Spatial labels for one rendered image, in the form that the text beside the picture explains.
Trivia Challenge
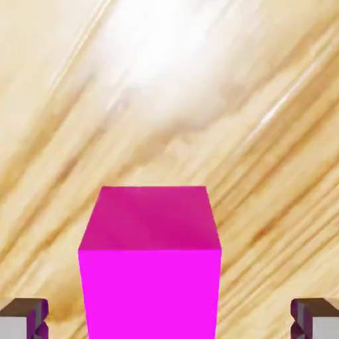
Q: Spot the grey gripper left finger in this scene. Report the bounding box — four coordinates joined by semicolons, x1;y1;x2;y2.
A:
0;297;49;339

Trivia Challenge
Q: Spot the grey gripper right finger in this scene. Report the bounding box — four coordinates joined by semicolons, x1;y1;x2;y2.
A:
290;297;339;339

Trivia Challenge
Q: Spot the small magenta cube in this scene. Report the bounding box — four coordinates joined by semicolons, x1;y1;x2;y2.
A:
77;185;222;339

